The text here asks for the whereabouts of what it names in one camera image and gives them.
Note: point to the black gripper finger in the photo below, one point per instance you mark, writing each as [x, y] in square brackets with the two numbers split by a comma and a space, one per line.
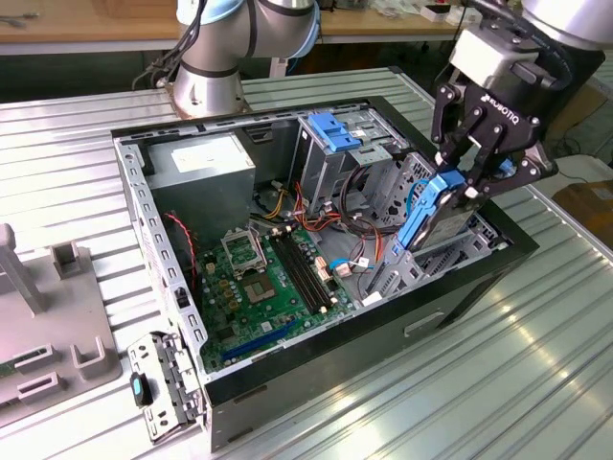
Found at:
[531, 167]
[443, 124]

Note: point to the hard disk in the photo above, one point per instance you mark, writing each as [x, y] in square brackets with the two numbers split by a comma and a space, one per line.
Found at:
[445, 225]

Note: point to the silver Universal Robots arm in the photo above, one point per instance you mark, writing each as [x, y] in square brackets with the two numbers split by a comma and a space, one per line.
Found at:
[211, 48]

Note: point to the metal disk bay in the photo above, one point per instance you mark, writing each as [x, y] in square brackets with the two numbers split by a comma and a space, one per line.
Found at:
[407, 266]

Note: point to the brown cardboard box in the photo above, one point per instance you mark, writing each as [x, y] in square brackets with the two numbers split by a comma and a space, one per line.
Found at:
[589, 206]

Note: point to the small white box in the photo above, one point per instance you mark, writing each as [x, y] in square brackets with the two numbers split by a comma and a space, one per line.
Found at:
[457, 18]
[433, 16]

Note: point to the blue plastic drive latch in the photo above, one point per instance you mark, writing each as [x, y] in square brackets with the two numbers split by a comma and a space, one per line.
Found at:
[330, 131]

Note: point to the wooden desk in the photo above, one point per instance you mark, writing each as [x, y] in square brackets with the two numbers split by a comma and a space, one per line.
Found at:
[383, 29]
[72, 24]

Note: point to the grey metal drive cage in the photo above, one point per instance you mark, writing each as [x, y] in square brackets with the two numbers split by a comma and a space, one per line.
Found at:
[318, 167]

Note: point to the black RAM slot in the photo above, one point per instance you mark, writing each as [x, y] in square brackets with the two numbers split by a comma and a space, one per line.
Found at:
[307, 271]
[313, 269]
[294, 274]
[301, 273]

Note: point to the CPU socket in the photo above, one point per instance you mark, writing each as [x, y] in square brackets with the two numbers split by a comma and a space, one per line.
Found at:
[258, 287]

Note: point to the green motherboard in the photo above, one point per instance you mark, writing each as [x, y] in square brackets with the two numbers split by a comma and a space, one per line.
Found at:
[282, 311]

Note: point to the grey power supply unit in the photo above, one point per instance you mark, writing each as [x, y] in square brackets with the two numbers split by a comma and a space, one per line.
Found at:
[201, 201]

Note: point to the black open PC case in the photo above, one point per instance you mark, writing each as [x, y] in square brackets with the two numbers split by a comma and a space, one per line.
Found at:
[335, 354]

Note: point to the blue expansion slot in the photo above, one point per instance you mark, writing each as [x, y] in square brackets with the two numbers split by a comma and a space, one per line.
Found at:
[258, 341]

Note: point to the hinged metal slot retainer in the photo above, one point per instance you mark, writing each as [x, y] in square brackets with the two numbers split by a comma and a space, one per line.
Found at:
[143, 354]

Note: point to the black latch with blue button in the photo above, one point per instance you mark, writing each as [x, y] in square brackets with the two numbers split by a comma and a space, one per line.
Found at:
[140, 389]

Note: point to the grey parts rack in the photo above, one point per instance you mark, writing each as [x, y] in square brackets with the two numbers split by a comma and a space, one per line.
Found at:
[72, 311]

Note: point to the green RAM stick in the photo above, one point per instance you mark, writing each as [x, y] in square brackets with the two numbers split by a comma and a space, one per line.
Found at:
[7, 371]

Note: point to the large white wrist camera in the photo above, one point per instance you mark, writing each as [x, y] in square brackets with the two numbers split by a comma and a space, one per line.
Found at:
[493, 60]

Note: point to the brown square base plate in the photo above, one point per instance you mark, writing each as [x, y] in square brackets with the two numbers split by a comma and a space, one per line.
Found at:
[168, 88]

